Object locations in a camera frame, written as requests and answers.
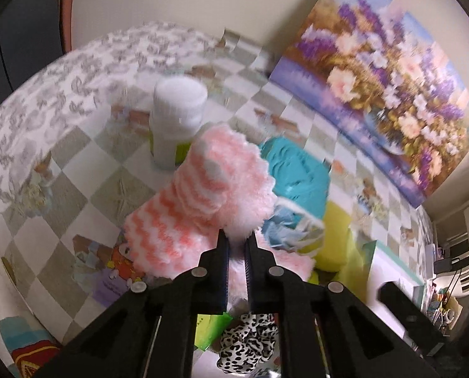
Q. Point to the yellow sponge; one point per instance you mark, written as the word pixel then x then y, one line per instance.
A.
pixel 337 236

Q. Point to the white butterfly lace tablecloth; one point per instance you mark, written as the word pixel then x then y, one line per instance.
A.
pixel 81 67

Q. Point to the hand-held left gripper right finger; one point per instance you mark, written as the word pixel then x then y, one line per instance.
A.
pixel 249 275

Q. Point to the white plastic bottle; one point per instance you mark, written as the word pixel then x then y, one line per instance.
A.
pixel 171 126

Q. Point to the flower painting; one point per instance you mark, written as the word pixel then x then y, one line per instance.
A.
pixel 376 67

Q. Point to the teal plastic box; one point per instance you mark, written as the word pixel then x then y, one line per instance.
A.
pixel 297 173

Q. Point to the cardboard box of clutter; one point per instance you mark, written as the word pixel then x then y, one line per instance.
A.
pixel 443 303

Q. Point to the blue face mask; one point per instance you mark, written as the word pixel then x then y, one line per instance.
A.
pixel 293 228

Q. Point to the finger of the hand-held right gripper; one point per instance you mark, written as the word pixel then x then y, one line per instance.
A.
pixel 408 311

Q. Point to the green tissue packet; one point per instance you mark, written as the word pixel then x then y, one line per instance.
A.
pixel 211 330

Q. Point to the leopard print scrunchie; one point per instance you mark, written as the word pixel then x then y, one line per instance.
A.
pixel 242 346

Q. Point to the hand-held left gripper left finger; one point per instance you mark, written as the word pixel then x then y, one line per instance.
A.
pixel 226 267

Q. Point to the white tray with teal rim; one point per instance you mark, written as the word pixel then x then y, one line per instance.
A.
pixel 388 267

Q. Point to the pink striped fuzzy sock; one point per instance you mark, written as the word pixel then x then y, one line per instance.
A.
pixel 203 189

